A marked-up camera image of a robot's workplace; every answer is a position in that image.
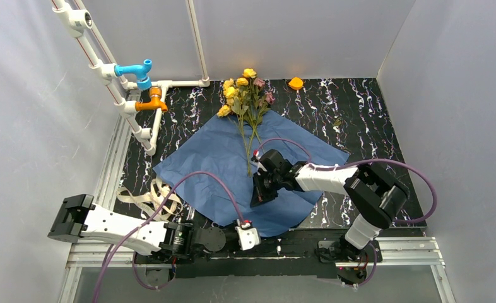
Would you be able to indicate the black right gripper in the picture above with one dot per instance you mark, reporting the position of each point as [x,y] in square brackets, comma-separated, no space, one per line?
[263,185]

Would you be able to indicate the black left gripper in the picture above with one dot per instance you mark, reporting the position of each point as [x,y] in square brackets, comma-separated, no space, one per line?
[230,236]

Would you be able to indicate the blue wrapping paper sheet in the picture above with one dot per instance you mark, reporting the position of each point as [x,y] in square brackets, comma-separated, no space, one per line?
[217,150]

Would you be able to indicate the brown pink fake flower bunch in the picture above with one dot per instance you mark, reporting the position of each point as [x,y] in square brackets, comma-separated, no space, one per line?
[260,101]

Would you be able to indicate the yellow fake flower bunch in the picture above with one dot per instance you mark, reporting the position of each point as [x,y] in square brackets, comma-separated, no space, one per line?
[238,94]

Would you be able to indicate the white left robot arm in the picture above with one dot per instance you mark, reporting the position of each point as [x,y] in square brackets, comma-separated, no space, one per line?
[79,218]

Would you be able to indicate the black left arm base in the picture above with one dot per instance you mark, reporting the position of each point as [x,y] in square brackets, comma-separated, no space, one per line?
[170,267]

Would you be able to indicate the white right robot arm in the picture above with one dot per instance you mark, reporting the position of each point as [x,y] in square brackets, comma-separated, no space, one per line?
[376,194]

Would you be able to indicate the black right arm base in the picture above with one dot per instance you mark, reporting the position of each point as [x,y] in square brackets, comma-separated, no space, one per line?
[355,266]

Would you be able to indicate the cream printed ribbon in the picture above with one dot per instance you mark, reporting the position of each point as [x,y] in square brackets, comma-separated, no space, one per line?
[149,202]

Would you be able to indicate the orange plastic piece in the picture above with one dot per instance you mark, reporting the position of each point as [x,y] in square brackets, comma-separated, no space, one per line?
[296,83]

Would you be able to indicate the orange plastic tap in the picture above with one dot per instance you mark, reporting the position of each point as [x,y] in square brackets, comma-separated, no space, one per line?
[156,102]

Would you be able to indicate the blue plastic tap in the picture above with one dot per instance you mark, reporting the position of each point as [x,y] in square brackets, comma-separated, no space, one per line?
[140,71]

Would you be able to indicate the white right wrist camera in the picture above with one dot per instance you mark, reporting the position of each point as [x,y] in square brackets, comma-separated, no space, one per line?
[255,159]

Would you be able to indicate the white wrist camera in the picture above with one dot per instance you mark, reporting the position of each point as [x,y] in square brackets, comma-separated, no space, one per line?
[248,235]
[255,159]

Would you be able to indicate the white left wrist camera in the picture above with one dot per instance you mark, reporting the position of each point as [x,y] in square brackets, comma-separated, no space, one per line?
[248,235]

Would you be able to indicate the aluminium extrusion frame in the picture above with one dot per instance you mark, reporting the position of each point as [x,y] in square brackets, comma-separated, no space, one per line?
[366,131]

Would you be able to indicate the white pvc pipe frame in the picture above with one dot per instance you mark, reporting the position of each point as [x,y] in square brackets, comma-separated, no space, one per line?
[144,125]

